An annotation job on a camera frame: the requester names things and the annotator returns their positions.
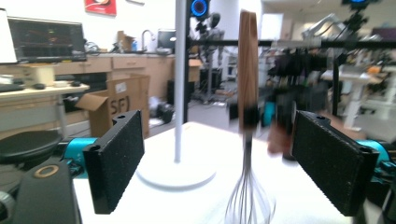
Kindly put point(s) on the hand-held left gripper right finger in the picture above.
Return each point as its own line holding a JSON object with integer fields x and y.
{"x": 334, "y": 165}

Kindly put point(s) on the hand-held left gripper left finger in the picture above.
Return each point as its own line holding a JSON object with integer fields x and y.
{"x": 115, "y": 161}

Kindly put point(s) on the white stand round base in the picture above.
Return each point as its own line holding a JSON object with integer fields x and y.
{"x": 180, "y": 77}

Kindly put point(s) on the large printed cardboard box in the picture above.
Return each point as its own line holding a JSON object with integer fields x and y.
{"x": 124, "y": 93}

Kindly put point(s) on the white standing desk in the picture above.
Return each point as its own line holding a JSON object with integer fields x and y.
{"x": 351, "y": 77}

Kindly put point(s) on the black round stool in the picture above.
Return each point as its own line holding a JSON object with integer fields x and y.
{"x": 28, "y": 144}

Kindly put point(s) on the grey humanoid robot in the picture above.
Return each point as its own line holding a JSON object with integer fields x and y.
{"x": 213, "y": 34}

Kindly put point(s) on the white foam table mat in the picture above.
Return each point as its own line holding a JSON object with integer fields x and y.
{"x": 199, "y": 205}

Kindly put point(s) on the wooden counter cabinets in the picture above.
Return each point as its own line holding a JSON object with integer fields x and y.
{"x": 127, "y": 62}

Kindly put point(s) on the beige office desk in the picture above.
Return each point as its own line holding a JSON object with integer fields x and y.
{"x": 40, "y": 91}

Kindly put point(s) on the black computer mouse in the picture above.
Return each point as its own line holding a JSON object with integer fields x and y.
{"x": 39, "y": 86}

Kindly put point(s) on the small dark monitor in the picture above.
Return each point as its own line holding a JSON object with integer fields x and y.
{"x": 165, "y": 39}

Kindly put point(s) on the beige plastic container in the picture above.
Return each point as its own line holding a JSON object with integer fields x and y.
{"x": 39, "y": 76}

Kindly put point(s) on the blue bottle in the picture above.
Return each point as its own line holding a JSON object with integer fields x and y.
{"x": 134, "y": 46}

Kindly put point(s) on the small cardboard box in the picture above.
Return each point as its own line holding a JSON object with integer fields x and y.
{"x": 124, "y": 42}

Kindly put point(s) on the metal faucet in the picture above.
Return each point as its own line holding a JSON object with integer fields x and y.
{"x": 143, "y": 43}

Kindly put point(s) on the black keyboard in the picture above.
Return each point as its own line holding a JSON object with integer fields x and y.
{"x": 11, "y": 87}

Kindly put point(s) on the computer monitor dark screen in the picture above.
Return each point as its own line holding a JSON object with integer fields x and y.
{"x": 46, "y": 39}

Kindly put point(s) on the red poster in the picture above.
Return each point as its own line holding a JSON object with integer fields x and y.
{"x": 101, "y": 6}

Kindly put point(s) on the computer monitor white screen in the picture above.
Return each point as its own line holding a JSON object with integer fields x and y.
{"x": 6, "y": 37}

